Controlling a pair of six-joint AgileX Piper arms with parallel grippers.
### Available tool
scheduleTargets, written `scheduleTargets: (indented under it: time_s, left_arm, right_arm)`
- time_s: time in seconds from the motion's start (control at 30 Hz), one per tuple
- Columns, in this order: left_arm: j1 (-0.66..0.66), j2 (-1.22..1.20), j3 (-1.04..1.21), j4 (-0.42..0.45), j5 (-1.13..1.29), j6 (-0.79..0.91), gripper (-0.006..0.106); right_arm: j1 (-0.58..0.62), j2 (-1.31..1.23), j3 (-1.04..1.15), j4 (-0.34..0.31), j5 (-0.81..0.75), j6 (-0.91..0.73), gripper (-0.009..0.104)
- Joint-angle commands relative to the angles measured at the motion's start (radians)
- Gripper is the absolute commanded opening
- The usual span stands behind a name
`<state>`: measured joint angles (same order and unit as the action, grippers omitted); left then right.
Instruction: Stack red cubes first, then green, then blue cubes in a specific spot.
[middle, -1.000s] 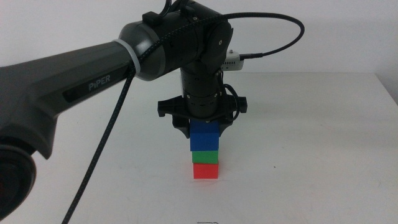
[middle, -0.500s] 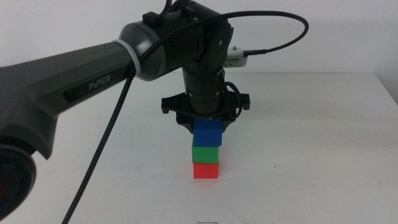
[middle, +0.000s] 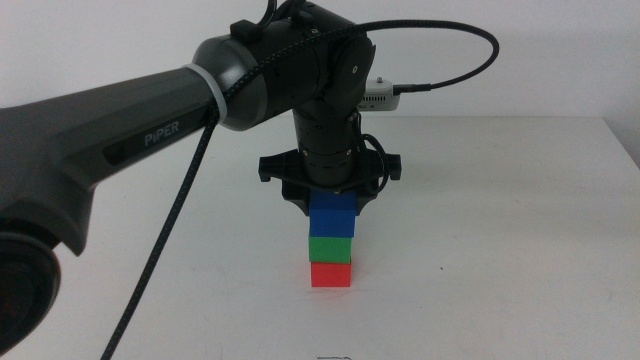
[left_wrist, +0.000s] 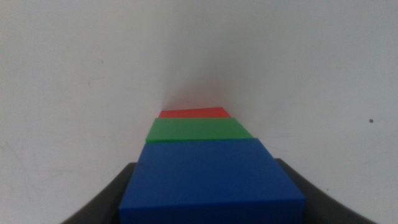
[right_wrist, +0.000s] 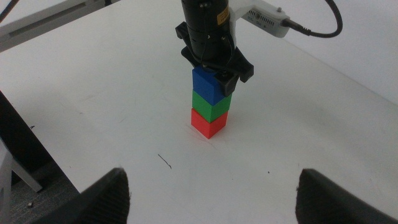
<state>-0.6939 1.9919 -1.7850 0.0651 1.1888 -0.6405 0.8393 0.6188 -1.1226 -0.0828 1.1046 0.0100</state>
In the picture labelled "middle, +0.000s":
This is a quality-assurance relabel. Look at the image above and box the blue cube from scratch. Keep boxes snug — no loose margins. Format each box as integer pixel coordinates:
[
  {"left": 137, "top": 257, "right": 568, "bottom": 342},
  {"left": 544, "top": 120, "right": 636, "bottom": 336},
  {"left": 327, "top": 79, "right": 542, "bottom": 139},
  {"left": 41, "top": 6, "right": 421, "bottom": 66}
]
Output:
[{"left": 308, "top": 189, "right": 357, "bottom": 239}]

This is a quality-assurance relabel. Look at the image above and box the green cube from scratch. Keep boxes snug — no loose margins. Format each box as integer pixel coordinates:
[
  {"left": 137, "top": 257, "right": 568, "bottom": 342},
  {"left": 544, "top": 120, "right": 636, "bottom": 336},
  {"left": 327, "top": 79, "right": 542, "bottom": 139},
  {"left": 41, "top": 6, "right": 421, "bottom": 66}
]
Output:
[{"left": 308, "top": 235, "right": 353, "bottom": 265}]

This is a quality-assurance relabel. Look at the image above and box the red cube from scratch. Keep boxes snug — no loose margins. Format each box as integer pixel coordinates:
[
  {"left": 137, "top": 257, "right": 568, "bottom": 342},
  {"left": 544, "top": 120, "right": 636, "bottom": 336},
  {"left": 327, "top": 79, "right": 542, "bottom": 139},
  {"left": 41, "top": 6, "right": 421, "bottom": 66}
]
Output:
[{"left": 310, "top": 261, "right": 353, "bottom": 289}]

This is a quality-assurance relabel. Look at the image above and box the thin black left gripper cable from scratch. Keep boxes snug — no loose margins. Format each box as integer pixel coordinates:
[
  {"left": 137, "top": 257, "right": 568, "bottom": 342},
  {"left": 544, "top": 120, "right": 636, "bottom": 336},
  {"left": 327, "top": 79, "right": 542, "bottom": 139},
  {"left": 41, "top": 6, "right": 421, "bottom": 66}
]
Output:
[{"left": 357, "top": 132, "right": 392, "bottom": 196}]

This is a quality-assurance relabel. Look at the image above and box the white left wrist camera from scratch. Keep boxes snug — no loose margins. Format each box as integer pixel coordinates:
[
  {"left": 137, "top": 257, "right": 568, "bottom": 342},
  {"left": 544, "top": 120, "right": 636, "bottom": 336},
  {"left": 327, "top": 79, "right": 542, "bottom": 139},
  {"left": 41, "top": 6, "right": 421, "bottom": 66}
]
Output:
[{"left": 357, "top": 76, "right": 401, "bottom": 113}]

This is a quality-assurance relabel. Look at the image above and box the braided black left arm cable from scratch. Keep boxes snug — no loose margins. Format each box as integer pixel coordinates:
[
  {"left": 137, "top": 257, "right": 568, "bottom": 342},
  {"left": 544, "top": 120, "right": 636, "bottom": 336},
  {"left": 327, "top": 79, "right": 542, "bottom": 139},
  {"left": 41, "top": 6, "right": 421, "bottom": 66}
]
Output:
[{"left": 99, "top": 19, "right": 501, "bottom": 360}]

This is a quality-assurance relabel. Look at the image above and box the short looped left arm cable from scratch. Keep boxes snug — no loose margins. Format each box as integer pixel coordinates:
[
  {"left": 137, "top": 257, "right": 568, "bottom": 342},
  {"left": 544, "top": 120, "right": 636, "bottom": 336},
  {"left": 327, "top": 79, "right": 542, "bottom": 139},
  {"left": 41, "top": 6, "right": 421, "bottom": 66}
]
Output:
[{"left": 257, "top": 0, "right": 307, "bottom": 29}]

